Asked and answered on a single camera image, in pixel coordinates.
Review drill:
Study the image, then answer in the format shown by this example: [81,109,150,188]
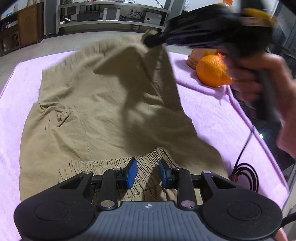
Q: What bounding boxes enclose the khaki shorts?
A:
[20,35,228,201]

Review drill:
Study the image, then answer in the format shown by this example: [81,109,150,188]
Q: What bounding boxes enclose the person's right hand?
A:
[225,53,295,158]

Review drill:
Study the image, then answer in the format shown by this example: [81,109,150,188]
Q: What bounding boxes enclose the large orange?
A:
[196,54,233,88]

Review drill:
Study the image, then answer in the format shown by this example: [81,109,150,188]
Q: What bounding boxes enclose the pink towel mat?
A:
[1,53,290,240]

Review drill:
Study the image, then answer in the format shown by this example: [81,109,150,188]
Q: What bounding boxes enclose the brown wooden cabinet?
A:
[1,1,44,56]

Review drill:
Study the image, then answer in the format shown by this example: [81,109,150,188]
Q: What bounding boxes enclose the black cable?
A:
[229,126,260,193]

